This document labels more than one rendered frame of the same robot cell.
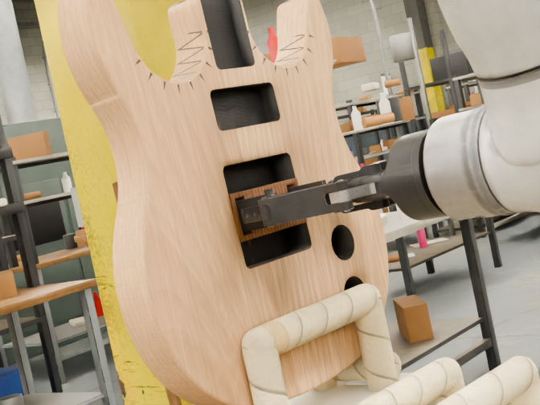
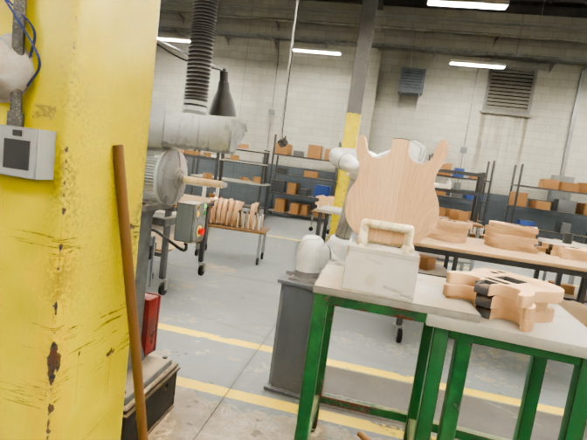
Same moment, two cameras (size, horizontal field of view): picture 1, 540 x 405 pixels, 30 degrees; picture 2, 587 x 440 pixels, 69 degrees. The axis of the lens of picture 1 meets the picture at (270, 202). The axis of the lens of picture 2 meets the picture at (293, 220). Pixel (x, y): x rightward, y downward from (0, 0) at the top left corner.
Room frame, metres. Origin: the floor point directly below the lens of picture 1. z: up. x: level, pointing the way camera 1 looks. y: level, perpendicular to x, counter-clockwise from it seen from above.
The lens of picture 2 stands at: (2.14, 1.27, 1.36)
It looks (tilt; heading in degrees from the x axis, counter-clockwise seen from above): 7 degrees down; 240
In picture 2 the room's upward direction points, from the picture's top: 8 degrees clockwise
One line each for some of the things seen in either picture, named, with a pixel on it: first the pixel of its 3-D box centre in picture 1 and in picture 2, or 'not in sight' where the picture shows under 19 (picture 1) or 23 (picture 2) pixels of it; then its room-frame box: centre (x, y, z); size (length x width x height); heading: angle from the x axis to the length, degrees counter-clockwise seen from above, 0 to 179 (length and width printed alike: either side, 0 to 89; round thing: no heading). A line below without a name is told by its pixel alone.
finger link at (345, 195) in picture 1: (363, 190); not in sight; (0.86, -0.08, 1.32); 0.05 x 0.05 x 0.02; 68
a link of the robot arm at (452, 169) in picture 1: (475, 164); not in sight; (0.82, -0.17, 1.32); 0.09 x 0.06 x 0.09; 138
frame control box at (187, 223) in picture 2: not in sight; (176, 225); (1.56, -0.95, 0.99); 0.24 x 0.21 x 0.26; 140
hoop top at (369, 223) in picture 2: not in sight; (387, 225); (1.02, 0.04, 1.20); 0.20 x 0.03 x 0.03; 138
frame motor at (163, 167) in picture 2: not in sight; (141, 173); (1.78, -0.83, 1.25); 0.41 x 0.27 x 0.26; 140
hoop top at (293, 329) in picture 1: (315, 320); not in sight; (0.97, -0.02, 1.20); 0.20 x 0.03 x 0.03; 138
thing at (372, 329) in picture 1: (374, 342); not in sight; (1.03, -0.08, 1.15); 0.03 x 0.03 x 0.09
